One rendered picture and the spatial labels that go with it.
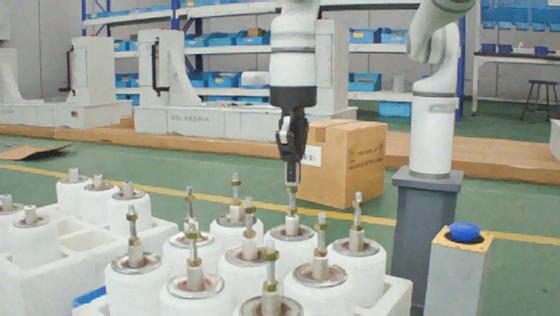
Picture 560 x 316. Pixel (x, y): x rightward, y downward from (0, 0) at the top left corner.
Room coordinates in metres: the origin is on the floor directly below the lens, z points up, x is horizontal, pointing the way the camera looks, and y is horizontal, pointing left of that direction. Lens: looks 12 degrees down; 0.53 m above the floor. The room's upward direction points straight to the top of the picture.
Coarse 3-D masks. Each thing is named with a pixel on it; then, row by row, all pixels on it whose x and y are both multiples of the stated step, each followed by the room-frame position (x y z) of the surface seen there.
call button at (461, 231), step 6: (462, 222) 0.56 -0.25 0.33; (450, 228) 0.55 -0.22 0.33; (456, 228) 0.54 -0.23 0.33; (462, 228) 0.54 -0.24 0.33; (468, 228) 0.54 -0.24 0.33; (474, 228) 0.54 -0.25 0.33; (456, 234) 0.53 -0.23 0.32; (462, 234) 0.53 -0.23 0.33; (468, 234) 0.53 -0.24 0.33; (474, 234) 0.53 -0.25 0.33; (462, 240) 0.53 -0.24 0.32; (468, 240) 0.53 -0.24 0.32
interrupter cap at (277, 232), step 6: (276, 228) 0.76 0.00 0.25; (282, 228) 0.76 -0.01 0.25; (300, 228) 0.76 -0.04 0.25; (306, 228) 0.76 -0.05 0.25; (312, 228) 0.75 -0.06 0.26; (270, 234) 0.73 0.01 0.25; (276, 234) 0.73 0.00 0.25; (282, 234) 0.73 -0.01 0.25; (300, 234) 0.74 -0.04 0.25; (306, 234) 0.73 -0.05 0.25; (312, 234) 0.73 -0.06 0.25; (282, 240) 0.71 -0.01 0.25; (288, 240) 0.70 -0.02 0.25; (294, 240) 0.70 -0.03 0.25; (300, 240) 0.71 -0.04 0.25
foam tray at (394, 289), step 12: (384, 288) 0.70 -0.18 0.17; (396, 288) 0.67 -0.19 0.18; (408, 288) 0.68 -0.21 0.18; (96, 300) 0.62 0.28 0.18; (384, 300) 0.63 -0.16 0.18; (396, 300) 0.63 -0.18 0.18; (408, 300) 0.68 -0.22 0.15; (72, 312) 0.58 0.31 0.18; (84, 312) 0.58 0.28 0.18; (96, 312) 0.58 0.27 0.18; (108, 312) 0.61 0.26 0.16; (360, 312) 0.60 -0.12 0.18; (372, 312) 0.60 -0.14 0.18; (384, 312) 0.60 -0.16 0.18; (396, 312) 0.63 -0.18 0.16; (408, 312) 0.69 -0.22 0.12
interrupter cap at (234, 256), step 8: (232, 248) 0.67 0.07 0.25; (240, 248) 0.67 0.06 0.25; (264, 248) 0.67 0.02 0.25; (224, 256) 0.64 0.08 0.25; (232, 256) 0.64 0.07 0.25; (240, 256) 0.64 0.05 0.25; (232, 264) 0.61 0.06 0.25; (240, 264) 0.61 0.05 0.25; (248, 264) 0.61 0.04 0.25; (256, 264) 0.61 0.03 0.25; (264, 264) 0.61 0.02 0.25
